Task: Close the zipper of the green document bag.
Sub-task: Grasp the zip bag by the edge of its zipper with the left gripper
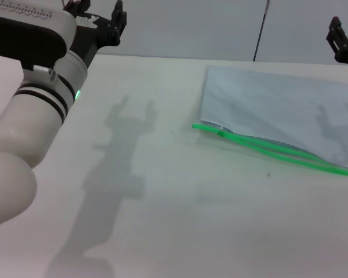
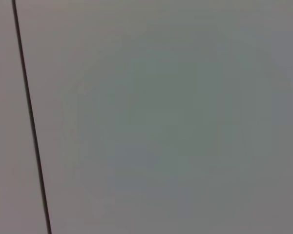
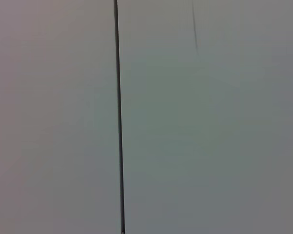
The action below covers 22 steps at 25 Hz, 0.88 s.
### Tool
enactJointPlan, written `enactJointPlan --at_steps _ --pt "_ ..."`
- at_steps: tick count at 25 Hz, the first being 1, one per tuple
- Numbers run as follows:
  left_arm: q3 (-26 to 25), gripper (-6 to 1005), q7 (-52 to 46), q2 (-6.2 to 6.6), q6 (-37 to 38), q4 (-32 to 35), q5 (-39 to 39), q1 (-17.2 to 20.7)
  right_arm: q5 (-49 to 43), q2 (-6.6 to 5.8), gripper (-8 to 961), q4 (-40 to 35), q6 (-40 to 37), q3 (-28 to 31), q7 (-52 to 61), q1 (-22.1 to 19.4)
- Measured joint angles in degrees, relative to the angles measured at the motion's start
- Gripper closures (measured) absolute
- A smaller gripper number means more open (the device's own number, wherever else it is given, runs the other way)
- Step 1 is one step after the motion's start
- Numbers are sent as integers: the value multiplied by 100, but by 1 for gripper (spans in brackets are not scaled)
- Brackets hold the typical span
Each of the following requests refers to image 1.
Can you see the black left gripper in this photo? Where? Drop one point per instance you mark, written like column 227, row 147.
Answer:
column 90, row 40

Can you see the clear green-zip document bag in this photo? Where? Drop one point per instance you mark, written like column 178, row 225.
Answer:
column 278, row 110

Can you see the green zipper slider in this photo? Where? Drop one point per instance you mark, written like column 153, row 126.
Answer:
column 220, row 133

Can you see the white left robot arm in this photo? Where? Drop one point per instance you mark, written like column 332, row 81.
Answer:
column 32, row 130

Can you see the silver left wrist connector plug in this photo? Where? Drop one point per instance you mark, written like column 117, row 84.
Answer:
column 42, row 69

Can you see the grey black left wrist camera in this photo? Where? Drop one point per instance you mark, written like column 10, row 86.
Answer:
column 32, row 26

